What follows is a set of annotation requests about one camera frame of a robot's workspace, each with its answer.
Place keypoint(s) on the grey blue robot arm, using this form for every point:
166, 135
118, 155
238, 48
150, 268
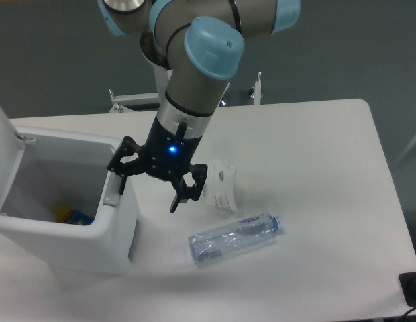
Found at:
201, 44

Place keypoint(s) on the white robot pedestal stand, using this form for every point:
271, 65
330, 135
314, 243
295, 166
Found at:
162, 73

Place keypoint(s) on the yellow blue trash in can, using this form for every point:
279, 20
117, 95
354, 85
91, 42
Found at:
66, 214

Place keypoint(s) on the white push-lid trash can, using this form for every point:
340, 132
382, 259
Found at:
41, 169

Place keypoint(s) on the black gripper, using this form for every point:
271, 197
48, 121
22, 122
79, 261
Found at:
169, 156

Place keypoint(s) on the crumpled white paper wrapper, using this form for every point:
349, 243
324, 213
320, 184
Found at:
218, 190

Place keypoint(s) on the crushed clear plastic bottle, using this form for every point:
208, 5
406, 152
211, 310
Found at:
236, 238

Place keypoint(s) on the black device at table edge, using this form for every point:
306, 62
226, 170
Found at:
408, 284

